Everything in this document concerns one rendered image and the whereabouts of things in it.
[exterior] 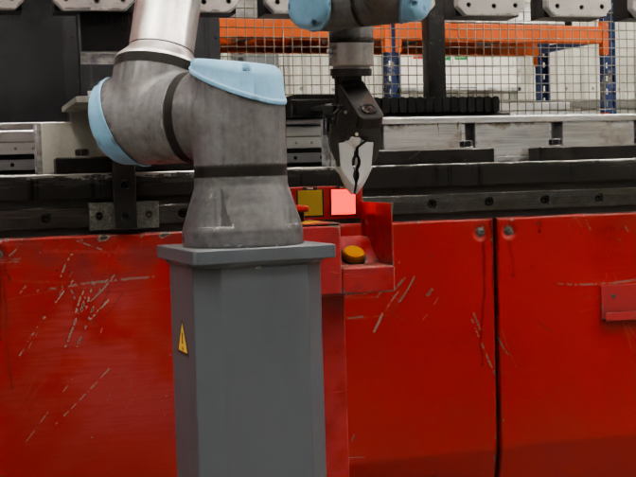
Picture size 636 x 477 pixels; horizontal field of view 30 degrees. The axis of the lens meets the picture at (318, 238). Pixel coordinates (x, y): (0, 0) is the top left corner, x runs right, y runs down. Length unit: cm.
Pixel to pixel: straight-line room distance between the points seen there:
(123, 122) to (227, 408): 39
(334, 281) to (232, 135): 59
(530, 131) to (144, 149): 118
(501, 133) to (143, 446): 96
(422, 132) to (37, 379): 90
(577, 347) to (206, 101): 122
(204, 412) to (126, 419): 76
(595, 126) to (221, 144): 131
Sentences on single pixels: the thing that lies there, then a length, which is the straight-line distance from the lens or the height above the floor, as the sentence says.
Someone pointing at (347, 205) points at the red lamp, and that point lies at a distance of 213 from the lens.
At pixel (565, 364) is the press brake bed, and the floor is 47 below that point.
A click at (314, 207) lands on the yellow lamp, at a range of 211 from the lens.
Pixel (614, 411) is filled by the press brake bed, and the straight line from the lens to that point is 252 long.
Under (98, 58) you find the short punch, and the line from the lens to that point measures 229.
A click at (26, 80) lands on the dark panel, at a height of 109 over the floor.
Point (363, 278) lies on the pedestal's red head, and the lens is 198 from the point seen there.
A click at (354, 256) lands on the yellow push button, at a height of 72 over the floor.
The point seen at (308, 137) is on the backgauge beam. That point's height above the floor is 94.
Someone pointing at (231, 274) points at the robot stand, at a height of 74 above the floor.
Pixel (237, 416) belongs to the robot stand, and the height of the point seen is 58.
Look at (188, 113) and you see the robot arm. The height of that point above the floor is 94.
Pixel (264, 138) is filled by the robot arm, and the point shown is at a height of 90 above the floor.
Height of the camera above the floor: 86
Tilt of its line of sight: 3 degrees down
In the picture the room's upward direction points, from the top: 2 degrees counter-clockwise
